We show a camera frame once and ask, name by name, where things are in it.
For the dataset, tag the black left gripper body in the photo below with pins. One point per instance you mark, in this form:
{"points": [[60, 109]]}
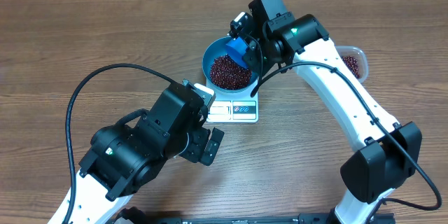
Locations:
{"points": [[197, 141]]}

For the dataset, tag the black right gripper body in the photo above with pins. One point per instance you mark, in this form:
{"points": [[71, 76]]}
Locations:
{"points": [[264, 59]]}

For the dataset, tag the blue measuring scoop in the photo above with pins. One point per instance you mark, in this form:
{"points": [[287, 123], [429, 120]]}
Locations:
{"points": [[236, 48]]}

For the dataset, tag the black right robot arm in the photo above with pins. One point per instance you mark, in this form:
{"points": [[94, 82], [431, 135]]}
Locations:
{"points": [[384, 150]]}

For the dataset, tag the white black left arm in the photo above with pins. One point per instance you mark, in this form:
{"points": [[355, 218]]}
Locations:
{"points": [[127, 155]]}

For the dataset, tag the white kitchen scale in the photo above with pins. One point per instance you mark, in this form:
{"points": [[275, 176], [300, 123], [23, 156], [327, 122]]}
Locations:
{"points": [[233, 106]]}

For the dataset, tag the red beans in bowl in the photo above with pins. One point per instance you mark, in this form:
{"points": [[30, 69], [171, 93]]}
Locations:
{"points": [[227, 74]]}

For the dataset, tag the blue bowl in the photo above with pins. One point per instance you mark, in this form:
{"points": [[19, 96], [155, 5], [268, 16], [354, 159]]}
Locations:
{"points": [[217, 49]]}

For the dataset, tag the clear plastic container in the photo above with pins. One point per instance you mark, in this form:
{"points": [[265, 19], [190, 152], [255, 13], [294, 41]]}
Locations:
{"points": [[345, 50]]}

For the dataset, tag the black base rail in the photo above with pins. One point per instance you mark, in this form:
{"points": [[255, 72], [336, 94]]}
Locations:
{"points": [[136, 216]]}

